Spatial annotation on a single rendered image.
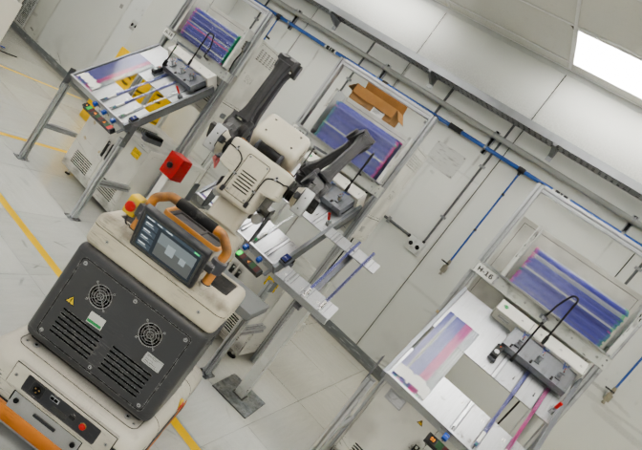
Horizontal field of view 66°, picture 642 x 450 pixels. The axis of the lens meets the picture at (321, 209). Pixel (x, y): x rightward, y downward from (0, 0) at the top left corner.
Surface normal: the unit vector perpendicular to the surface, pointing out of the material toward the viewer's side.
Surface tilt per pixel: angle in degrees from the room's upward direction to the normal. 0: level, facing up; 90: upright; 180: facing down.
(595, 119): 90
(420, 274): 90
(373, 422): 90
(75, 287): 90
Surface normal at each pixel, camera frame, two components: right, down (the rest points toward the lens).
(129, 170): -0.40, -0.15
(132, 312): -0.11, 0.07
